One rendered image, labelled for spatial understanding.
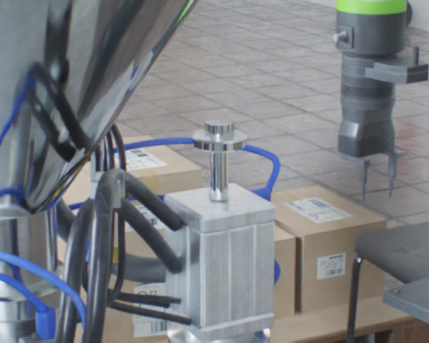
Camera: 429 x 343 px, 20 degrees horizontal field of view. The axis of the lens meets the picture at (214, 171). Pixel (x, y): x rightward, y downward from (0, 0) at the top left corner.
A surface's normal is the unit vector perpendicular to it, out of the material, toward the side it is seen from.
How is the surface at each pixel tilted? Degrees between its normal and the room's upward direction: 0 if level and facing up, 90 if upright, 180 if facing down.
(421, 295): 0
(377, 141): 90
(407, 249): 0
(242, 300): 90
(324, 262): 90
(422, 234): 0
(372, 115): 99
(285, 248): 90
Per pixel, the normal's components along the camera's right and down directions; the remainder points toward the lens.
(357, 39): -0.46, 0.25
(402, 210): 0.00, -0.96
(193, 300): -0.88, 0.14
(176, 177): 0.42, 0.26
